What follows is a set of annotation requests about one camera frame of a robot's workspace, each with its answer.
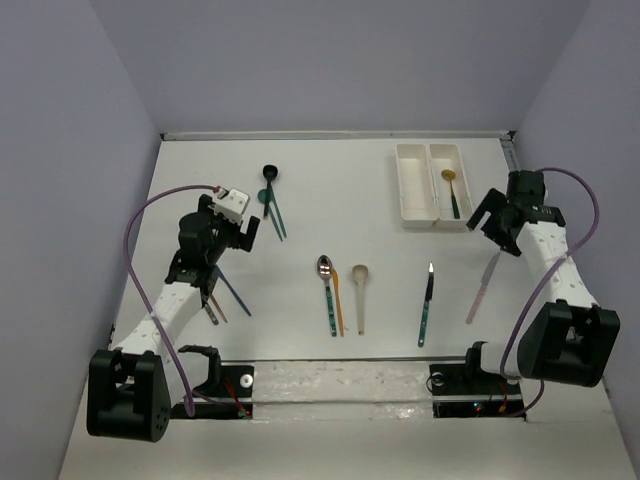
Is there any teal plastic spoon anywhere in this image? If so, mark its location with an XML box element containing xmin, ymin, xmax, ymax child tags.
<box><xmin>258</xmin><ymin>189</ymin><xmax>285</xmax><ymax>242</ymax></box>

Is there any gold spoon green handle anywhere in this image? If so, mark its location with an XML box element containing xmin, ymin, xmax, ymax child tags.
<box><xmin>441</xmin><ymin>169</ymin><xmax>460</xmax><ymax>219</ymax></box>

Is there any black spoon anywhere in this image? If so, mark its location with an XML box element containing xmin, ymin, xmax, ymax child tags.
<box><xmin>262</xmin><ymin>164</ymin><xmax>278</xmax><ymax>219</ymax></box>

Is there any steel knife green handle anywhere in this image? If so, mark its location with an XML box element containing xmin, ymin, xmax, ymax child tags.
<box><xmin>417</xmin><ymin>262</ymin><xmax>435</xmax><ymax>348</ymax></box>

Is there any steel spoon green handle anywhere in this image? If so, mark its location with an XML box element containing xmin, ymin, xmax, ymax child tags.
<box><xmin>316</xmin><ymin>255</ymin><xmax>337</xmax><ymax>337</ymax></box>

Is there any orange plastic knife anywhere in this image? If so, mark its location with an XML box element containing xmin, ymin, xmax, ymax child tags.
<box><xmin>331</xmin><ymin>267</ymin><xmax>345</xmax><ymax>337</ymax></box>

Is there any beige wooden spoon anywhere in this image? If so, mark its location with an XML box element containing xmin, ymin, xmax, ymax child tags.
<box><xmin>352</xmin><ymin>264</ymin><xmax>369</xmax><ymax>336</ymax></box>

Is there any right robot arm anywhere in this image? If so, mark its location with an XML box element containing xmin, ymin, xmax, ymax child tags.
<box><xmin>460</xmin><ymin>170</ymin><xmax>620</xmax><ymax>392</ymax></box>

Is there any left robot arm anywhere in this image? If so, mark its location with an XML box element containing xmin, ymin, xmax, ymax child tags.
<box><xmin>86</xmin><ymin>187</ymin><xmax>260</xmax><ymax>443</ymax></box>

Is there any blue plastic knife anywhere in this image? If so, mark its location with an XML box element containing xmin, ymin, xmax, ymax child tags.
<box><xmin>216</xmin><ymin>266</ymin><xmax>252</xmax><ymax>317</ymax></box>

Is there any copper spoon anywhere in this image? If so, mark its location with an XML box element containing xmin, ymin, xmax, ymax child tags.
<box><xmin>210</xmin><ymin>295</ymin><xmax>228</xmax><ymax>323</ymax></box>

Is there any teal plastic knife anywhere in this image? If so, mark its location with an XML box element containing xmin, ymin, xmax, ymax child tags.
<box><xmin>268</xmin><ymin>182</ymin><xmax>288</xmax><ymax>239</ymax></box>

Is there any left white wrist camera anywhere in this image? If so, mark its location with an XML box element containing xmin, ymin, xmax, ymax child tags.
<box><xmin>213</xmin><ymin>188</ymin><xmax>251</xmax><ymax>225</ymax></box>

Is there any steel knife dark handle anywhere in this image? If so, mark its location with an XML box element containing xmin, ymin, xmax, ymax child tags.
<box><xmin>203</xmin><ymin>302</ymin><xmax>219</xmax><ymax>325</ymax></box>

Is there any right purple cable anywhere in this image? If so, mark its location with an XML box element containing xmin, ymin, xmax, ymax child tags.
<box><xmin>499</xmin><ymin>167</ymin><xmax>600</xmax><ymax>416</ymax></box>

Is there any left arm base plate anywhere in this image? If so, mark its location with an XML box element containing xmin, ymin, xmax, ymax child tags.
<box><xmin>166</xmin><ymin>363</ymin><xmax>255</xmax><ymax>420</ymax></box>

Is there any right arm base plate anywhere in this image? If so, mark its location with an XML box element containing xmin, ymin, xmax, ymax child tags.
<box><xmin>426</xmin><ymin>363</ymin><xmax>524</xmax><ymax>419</ymax></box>

